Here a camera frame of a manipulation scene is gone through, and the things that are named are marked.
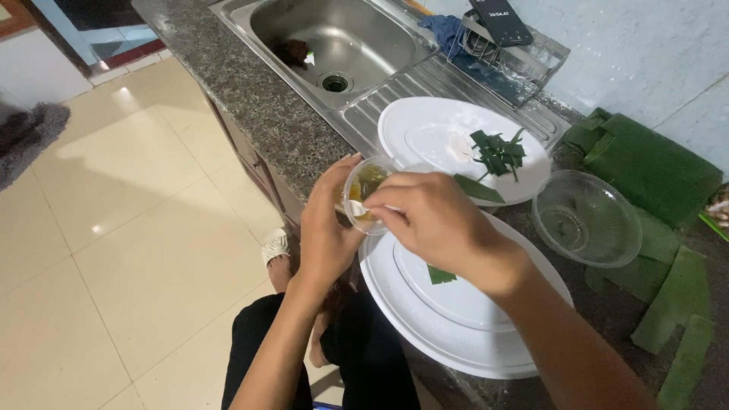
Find person's left hand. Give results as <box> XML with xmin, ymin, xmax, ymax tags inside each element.
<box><xmin>290</xmin><ymin>153</ymin><xmax>368</xmax><ymax>287</ymax></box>

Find person's right hand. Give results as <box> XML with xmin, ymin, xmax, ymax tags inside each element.
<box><xmin>363</xmin><ymin>171</ymin><xmax>534</xmax><ymax>298</ymax></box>

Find small clear plastic cup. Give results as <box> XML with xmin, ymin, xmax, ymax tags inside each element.
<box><xmin>341</xmin><ymin>156</ymin><xmax>402</xmax><ymax>237</ymax></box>

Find white plastic spoon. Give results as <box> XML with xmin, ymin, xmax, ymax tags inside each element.
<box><xmin>335</xmin><ymin>200</ymin><xmax>402</xmax><ymax>218</ymax></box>

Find yellow sauce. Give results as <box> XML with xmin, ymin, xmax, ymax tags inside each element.
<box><xmin>349</xmin><ymin>165</ymin><xmax>389</xmax><ymax>223</ymax></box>

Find smaller white plastic tray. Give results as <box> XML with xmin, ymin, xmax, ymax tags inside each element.
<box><xmin>377</xmin><ymin>96</ymin><xmax>552</xmax><ymax>207</ymax></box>

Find long green leaf piece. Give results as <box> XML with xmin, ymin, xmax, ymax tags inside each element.
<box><xmin>453</xmin><ymin>173</ymin><xmax>507</xmax><ymax>205</ymax></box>

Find brown counter cabinet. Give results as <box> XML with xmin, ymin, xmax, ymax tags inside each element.
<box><xmin>202</xmin><ymin>91</ymin><xmax>304</xmax><ymax>240</ymax></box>

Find small green leaf piece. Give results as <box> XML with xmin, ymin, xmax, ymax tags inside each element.
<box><xmin>427</xmin><ymin>263</ymin><xmax>458</xmax><ymax>285</ymax></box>

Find white sandal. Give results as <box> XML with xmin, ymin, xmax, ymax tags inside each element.
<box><xmin>261</xmin><ymin>228</ymin><xmax>291</xmax><ymax>267</ymax></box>

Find pile of cut pandan strips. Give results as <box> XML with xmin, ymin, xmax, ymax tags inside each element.
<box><xmin>470</xmin><ymin>128</ymin><xmax>527</xmax><ymax>183</ymax></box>

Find brown scrubber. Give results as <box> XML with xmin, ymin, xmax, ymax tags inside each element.
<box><xmin>271</xmin><ymin>38</ymin><xmax>312</xmax><ymax>71</ymax></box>

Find stainless steel sink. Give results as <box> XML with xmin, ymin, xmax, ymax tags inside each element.
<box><xmin>209</xmin><ymin>0</ymin><xmax>571</xmax><ymax>159</ymax></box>

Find large white plastic tray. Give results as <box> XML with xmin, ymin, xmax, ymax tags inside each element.
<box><xmin>359</xmin><ymin>212</ymin><xmax>574</xmax><ymax>380</ymax></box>

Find blue cloth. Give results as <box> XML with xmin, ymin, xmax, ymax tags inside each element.
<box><xmin>417</xmin><ymin>14</ymin><xmax>467</xmax><ymax>59</ymax></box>

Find person's black trousers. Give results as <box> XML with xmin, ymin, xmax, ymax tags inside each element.
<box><xmin>221</xmin><ymin>290</ymin><xmax>422</xmax><ymax>410</ymax></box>

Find clear dish rack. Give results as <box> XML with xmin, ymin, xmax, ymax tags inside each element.
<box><xmin>447</xmin><ymin>14</ymin><xmax>571</xmax><ymax>110</ymax></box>

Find person's bare foot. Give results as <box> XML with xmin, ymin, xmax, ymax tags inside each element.
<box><xmin>309</xmin><ymin>310</ymin><xmax>342</xmax><ymax>369</ymax></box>

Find clear plastic bowl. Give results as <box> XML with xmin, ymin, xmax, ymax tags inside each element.
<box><xmin>531</xmin><ymin>170</ymin><xmax>643</xmax><ymax>269</ymax></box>

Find black phone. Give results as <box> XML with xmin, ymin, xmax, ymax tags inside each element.
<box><xmin>467</xmin><ymin>0</ymin><xmax>535</xmax><ymax>48</ymax></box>

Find stack of folded banana leaves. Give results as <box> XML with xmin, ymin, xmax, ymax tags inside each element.
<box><xmin>563</xmin><ymin>107</ymin><xmax>724</xmax><ymax>230</ymax></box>

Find wide banana leaf piece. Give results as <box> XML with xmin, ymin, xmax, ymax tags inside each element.
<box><xmin>585</xmin><ymin>208</ymin><xmax>682</xmax><ymax>305</ymax></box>

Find notched banana leaf strip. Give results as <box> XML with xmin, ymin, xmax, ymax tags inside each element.
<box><xmin>630</xmin><ymin>246</ymin><xmax>710</xmax><ymax>355</ymax></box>

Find grey floor mat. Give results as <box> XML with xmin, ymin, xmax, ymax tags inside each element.
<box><xmin>0</xmin><ymin>101</ymin><xmax>72</xmax><ymax>192</ymax></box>

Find green tray of garlic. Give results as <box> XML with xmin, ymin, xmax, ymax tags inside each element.
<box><xmin>699</xmin><ymin>185</ymin><xmax>729</xmax><ymax>243</ymax></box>

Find narrow banana leaf strip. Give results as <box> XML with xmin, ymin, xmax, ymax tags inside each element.
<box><xmin>657</xmin><ymin>315</ymin><xmax>716</xmax><ymax>410</ymax></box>

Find glass door with frame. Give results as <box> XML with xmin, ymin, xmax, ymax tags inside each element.
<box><xmin>0</xmin><ymin>0</ymin><xmax>167</xmax><ymax>79</ymax></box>

